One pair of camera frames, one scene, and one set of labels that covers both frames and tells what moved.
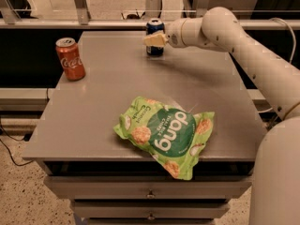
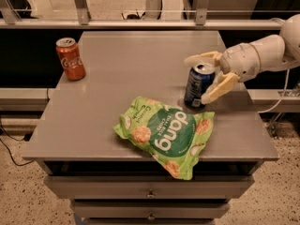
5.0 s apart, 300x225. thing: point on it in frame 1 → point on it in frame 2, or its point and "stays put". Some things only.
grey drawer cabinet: x=111 y=182 stays put
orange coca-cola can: x=70 y=58 stays put
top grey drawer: x=149 y=187 stays put
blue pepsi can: x=155 y=26 → x=200 y=79
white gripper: x=173 y=35 → x=240 y=61
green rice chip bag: x=175 y=138 stays put
